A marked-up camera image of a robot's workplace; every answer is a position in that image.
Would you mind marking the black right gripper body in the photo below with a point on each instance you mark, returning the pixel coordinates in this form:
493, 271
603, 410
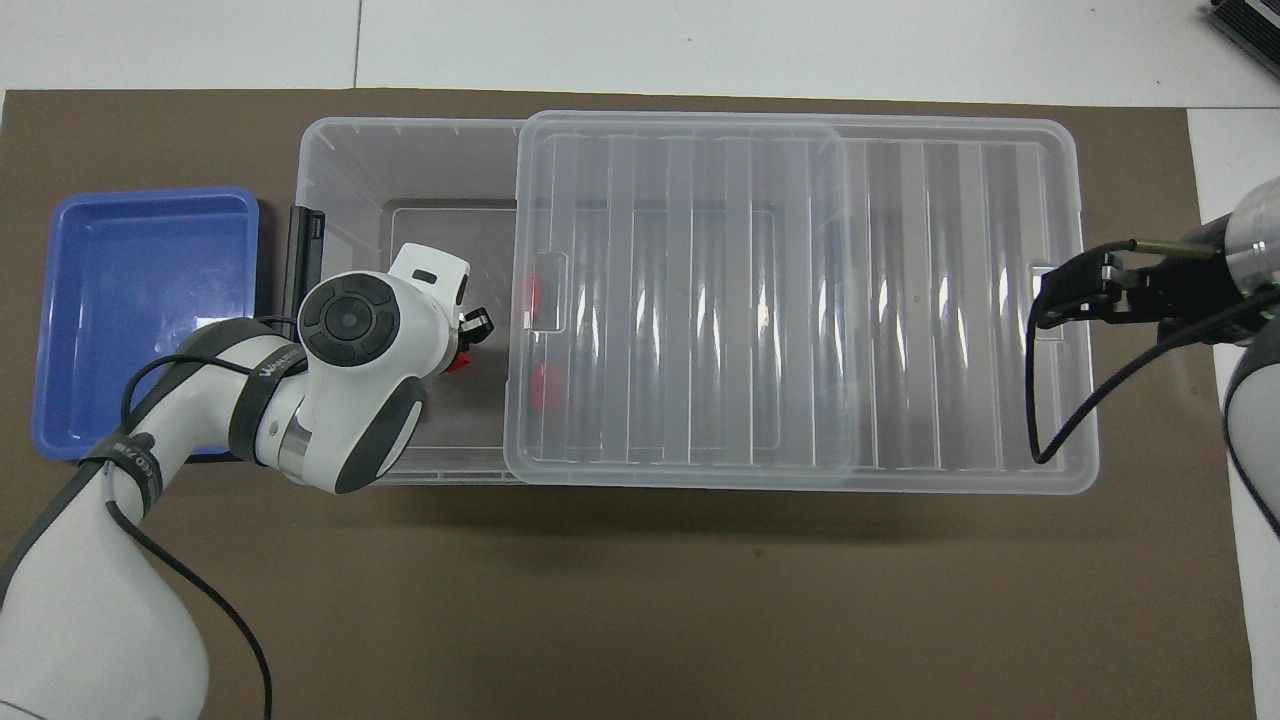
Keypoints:
1200, 290

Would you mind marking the red plastic block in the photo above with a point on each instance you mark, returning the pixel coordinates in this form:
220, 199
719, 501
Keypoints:
535, 294
460, 362
538, 388

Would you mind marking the clear ribbed plastic lid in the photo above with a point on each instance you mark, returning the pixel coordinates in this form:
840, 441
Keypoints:
800, 300

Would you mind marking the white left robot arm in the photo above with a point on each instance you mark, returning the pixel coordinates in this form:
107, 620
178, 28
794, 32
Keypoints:
100, 620

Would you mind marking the clear plastic storage box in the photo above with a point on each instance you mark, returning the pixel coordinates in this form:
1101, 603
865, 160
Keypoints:
350, 170

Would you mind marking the blue plastic tray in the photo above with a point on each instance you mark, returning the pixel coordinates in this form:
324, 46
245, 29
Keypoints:
120, 280

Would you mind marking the black finned device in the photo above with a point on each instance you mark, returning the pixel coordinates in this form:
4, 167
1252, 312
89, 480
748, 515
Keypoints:
1250, 30

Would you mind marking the brown table mat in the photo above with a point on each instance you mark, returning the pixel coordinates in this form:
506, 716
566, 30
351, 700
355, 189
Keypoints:
600, 600

